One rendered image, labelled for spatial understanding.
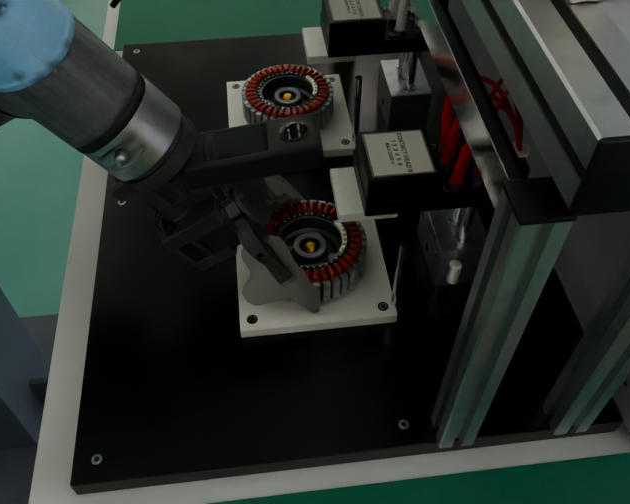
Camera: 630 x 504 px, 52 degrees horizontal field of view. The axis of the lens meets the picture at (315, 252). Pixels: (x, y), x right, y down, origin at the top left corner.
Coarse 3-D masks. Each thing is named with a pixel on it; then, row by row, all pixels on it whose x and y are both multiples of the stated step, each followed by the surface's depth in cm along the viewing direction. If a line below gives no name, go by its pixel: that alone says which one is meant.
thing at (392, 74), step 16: (384, 64) 81; (384, 80) 80; (400, 80) 79; (416, 80) 79; (384, 96) 81; (400, 96) 77; (416, 96) 77; (384, 112) 81; (400, 112) 79; (416, 112) 79; (400, 128) 81
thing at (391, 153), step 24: (360, 144) 57; (384, 144) 57; (408, 144) 57; (432, 144) 60; (336, 168) 60; (360, 168) 57; (384, 168) 55; (408, 168) 55; (432, 168) 55; (336, 192) 58; (360, 192) 58; (384, 192) 55; (408, 192) 55; (432, 192) 56; (456, 192) 56; (480, 192) 56; (360, 216) 57; (384, 216) 58; (456, 216) 63
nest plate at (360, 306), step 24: (240, 264) 66; (384, 264) 66; (240, 288) 64; (360, 288) 64; (384, 288) 64; (240, 312) 62; (264, 312) 62; (288, 312) 62; (312, 312) 62; (336, 312) 62; (360, 312) 62; (384, 312) 62
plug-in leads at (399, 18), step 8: (392, 0) 71; (400, 0) 69; (408, 0) 69; (392, 8) 72; (400, 8) 70; (392, 16) 73; (400, 16) 70; (400, 24) 71; (416, 24) 72; (400, 32) 71
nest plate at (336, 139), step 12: (228, 84) 85; (240, 84) 85; (336, 84) 85; (228, 96) 84; (240, 96) 84; (336, 96) 84; (228, 108) 82; (240, 108) 82; (336, 108) 82; (240, 120) 80; (336, 120) 80; (348, 120) 80; (324, 132) 79; (336, 132) 79; (348, 132) 79; (324, 144) 78; (336, 144) 78; (348, 144) 78; (324, 156) 78; (336, 156) 78
